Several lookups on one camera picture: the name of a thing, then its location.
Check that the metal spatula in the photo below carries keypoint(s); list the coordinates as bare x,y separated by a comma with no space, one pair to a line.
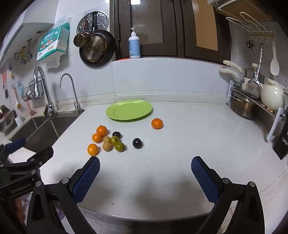
254,86

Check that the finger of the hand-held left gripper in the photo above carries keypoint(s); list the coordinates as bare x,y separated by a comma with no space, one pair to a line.
16,143
42,155

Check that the green plate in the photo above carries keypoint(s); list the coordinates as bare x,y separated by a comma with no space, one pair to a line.
129,110

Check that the white rice paddle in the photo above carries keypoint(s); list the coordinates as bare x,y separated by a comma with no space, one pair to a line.
274,65

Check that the thin chrome faucet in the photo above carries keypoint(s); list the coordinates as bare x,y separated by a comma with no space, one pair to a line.
75,94

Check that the white ceramic jug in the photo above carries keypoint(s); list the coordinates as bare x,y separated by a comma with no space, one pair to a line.
272,96

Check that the round metal steamer rack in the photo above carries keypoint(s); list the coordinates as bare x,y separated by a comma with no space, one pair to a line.
102,21

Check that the white plastic bag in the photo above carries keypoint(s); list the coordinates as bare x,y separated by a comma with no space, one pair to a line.
52,63

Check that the steel pot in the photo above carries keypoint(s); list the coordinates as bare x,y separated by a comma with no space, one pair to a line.
243,109

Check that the dark purple plum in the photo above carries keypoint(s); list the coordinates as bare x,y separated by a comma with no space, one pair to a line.
137,143
116,134

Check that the dark brown window frame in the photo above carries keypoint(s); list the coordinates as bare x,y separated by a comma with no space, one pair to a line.
175,27

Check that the black scissors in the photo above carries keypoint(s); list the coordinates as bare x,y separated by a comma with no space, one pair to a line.
247,43

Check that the yellow wall hook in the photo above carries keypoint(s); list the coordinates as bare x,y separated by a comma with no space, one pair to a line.
22,52

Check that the white metal dish rack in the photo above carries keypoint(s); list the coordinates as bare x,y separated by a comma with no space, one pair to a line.
230,94

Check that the white blue pump bottle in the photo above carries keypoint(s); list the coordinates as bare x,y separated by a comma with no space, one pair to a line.
134,47

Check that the yellow dish brush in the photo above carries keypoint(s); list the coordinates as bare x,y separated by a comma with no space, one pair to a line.
18,104

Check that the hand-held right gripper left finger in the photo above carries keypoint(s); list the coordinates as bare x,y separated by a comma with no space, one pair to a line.
86,180

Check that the black box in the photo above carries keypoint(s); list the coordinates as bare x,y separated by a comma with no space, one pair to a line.
281,146

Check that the steel container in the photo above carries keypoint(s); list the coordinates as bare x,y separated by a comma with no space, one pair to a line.
248,73

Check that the steel sink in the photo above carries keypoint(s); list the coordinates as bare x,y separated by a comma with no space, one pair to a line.
45,130

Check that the tall chrome faucet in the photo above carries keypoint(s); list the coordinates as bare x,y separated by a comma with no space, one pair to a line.
45,87

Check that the white cup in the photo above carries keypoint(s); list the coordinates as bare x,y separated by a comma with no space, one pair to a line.
19,120

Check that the orange tangerine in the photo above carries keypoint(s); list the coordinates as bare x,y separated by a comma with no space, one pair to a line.
92,149
97,138
157,123
101,131

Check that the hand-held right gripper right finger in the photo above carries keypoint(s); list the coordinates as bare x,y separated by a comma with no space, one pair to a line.
204,182

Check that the green white paper box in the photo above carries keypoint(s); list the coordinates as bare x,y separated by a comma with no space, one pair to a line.
54,40

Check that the small copper pot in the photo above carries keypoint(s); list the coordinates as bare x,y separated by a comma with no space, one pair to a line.
81,40

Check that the black frying pan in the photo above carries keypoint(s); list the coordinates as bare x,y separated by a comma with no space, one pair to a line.
94,50

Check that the green jujube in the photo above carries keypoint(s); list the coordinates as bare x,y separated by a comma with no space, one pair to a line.
120,147
114,140

